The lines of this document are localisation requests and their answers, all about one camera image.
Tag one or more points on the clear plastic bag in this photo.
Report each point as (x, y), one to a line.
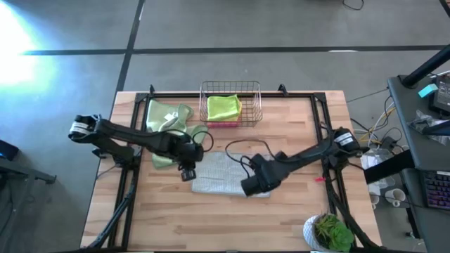
(422, 117)

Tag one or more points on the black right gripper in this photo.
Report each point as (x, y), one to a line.
(262, 172)

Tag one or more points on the green plant in white pot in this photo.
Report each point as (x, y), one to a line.
(330, 233)

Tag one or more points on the black pole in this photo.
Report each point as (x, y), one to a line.
(425, 66)

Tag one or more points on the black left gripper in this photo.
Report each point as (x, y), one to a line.
(190, 152)

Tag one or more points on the pink microfiber towel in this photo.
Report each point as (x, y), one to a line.
(221, 124)

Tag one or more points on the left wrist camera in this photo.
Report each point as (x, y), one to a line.
(188, 174)

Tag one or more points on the black device with blue light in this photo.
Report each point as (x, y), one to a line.
(8, 151)

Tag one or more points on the white mug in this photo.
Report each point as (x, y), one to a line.
(373, 196)
(395, 196)

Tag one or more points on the black flat bar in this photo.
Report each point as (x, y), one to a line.
(386, 167)

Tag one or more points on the grey desk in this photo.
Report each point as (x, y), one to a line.
(402, 105)

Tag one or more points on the white plastic bag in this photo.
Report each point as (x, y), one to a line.
(372, 161)

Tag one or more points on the black power adapter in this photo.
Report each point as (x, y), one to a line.
(388, 143)

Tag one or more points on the black metal table frame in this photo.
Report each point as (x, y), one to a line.
(175, 95)

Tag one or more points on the black electronic device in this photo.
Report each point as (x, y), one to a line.
(443, 96)

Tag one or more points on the small red clip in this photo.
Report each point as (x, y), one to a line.
(320, 179)

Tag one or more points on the lime green microfiber towel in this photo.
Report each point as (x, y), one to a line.
(223, 107)

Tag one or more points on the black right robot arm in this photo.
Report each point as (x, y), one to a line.
(309, 154)

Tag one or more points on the black keyboard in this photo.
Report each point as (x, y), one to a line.
(437, 189)

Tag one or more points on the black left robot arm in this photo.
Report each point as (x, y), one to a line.
(133, 135)

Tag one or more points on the pale sage teal-edged towel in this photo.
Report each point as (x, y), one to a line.
(163, 114)

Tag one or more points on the grey microfiber towel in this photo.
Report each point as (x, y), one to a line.
(218, 174)

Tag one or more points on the light blue box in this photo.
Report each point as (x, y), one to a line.
(427, 90)

